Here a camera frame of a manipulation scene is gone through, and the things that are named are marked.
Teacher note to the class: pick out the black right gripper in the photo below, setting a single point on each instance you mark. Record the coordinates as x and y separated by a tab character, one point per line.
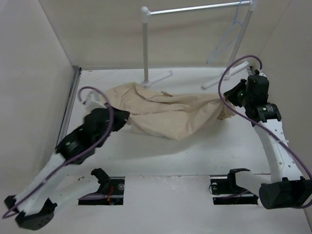
230	94

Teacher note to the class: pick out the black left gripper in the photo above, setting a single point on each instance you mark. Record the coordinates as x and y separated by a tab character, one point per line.
121	116

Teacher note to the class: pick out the beige trousers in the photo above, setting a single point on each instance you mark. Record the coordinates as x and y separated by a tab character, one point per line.
174	116

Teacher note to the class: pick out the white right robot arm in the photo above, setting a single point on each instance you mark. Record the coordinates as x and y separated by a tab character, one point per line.
287	187

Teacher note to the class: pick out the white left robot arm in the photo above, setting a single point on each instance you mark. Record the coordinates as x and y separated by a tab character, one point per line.
37	204

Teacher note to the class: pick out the white clothes rack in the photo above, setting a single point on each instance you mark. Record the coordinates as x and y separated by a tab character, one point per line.
185	37

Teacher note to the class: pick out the light blue wire hanger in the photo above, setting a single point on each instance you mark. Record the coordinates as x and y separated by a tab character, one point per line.
230	36

